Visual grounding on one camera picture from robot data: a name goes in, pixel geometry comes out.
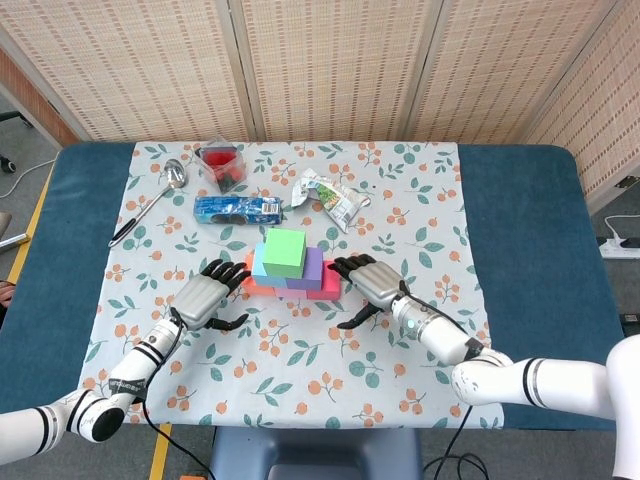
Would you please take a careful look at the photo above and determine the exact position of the orange foam cube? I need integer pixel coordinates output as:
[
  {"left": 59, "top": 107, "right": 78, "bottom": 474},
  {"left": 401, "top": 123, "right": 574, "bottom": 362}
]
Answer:
[{"left": 242, "top": 252, "right": 279, "bottom": 299}]

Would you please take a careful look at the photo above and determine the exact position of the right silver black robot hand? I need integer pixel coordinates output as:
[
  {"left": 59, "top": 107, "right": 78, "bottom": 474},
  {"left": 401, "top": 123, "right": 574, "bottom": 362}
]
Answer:
[{"left": 332, "top": 253, "right": 411, "bottom": 331}]

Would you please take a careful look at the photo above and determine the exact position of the blue cookie package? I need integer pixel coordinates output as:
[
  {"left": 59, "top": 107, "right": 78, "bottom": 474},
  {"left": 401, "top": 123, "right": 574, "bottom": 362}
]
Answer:
[{"left": 193, "top": 194, "right": 285, "bottom": 226}]

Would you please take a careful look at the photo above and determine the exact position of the bamboo folding screen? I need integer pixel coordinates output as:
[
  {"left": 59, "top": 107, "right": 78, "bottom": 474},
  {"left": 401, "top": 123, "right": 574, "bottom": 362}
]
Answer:
[{"left": 0, "top": 0, "right": 640, "bottom": 201}]

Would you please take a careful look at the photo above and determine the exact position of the metal spoon black handle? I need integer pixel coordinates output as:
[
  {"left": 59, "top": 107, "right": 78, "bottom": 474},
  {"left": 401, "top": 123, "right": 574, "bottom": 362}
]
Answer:
[{"left": 108, "top": 158, "right": 188, "bottom": 248}]

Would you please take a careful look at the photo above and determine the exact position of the white power strip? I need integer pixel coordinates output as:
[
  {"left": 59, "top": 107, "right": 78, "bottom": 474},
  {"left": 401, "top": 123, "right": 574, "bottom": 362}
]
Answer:
[{"left": 598, "top": 237, "right": 640, "bottom": 260}]

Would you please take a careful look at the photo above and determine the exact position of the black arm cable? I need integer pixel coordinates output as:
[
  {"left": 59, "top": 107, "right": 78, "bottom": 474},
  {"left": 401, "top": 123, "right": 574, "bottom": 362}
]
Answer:
[
  {"left": 139, "top": 307, "right": 211, "bottom": 480},
  {"left": 397, "top": 279, "right": 486, "bottom": 459}
]

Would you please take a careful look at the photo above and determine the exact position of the light blue foam cube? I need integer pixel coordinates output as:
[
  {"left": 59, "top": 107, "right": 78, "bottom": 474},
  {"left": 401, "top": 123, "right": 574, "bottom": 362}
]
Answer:
[{"left": 250, "top": 242, "right": 289, "bottom": 289}]

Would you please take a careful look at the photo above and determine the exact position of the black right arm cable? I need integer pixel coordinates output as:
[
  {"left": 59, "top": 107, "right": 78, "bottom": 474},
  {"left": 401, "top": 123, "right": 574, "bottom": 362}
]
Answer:
[{"left": 397, "top": 279, "right": 486, "bottom": 459}]

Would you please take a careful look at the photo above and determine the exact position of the red foam cube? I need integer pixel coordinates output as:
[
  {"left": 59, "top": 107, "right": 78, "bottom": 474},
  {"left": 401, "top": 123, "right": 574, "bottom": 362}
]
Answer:
[{"left": 306, "top": 260, "right": 344, "bottom": 301}]

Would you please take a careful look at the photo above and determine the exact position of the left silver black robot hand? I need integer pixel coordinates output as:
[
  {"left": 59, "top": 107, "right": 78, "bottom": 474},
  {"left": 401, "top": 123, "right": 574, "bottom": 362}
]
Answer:
[{"left": 172, "top": 258, "right": 251, "bottom": 333}]

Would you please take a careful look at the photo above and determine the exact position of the crumpled silver snack bag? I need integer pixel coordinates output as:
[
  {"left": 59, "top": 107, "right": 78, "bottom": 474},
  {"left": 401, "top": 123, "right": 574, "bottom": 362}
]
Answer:
[{"left": 291, "top": 168, "right": 372, "bottom": 235}]

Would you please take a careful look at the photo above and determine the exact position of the purple foam cube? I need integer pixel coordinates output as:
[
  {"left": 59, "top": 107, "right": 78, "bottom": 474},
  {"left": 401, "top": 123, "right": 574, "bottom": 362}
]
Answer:
[{"left": 285, "top": 246, "right": 325, "bottom": 292}]

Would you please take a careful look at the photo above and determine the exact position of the black floor cable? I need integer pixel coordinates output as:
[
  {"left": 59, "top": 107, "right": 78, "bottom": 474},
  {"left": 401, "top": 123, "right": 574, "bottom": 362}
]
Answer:
[{"left": 423, "top": 452, "right": 490, "bottom": 480}]

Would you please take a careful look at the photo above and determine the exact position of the floral print tablecloth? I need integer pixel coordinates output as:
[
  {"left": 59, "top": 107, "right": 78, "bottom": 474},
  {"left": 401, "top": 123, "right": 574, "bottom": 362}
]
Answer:
[{"left": 69, "top": 141, "right": 505, "bottom": 431}]

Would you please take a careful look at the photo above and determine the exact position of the teal table cover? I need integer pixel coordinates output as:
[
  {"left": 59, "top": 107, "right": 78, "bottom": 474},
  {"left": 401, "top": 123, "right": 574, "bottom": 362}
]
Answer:
[{"left": 0, "top": 142, "right": 626, "bottom": 432}]

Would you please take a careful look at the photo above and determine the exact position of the green foam cube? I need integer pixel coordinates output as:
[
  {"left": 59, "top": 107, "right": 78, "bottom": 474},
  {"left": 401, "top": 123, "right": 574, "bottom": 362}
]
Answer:
[{"left": 262, "top": 227, "right": 307, "bottom": 280}]

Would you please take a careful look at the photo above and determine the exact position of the white charger cable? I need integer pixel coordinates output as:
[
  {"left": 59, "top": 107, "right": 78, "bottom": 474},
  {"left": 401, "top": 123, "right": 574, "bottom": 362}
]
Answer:
[{"left": 603, "top": 214, "right": 640, "bottom": 242}]

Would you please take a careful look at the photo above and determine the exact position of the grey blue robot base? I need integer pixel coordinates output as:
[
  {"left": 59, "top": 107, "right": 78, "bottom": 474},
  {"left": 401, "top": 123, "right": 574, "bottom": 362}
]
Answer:
[{"left": 208, "top": 426, "right": 424, "bottom": 480}]

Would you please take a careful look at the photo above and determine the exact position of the clear box with red items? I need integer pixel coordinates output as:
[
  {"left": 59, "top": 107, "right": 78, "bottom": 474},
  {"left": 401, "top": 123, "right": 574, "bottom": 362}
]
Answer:
[{"left": 193, "top": 135, "right": 247, "bottom": 194}]

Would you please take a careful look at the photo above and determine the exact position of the person in dark clothes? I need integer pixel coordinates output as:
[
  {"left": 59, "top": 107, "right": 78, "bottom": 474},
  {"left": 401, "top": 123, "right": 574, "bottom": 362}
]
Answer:
[{"left": 0, "top": 280, "right": 16, "bottom": 326}]

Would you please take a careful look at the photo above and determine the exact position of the black office chair base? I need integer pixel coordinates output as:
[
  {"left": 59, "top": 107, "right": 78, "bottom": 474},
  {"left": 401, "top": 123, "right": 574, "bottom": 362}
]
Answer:
[{"left": 0, "top": 110, "right": 34, "bottom": 175}]

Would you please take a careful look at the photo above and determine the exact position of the white floor cable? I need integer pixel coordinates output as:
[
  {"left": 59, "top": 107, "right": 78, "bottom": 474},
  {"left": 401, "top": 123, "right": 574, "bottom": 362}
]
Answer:
[{"left": 0, "top": 158, "right": 56, "bottom": 200}]

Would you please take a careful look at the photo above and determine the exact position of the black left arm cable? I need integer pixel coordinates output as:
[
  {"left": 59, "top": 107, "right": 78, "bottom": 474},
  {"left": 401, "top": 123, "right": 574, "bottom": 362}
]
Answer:
[{"left": 139, "top": 307, "right": 211, "bottom": 480}]

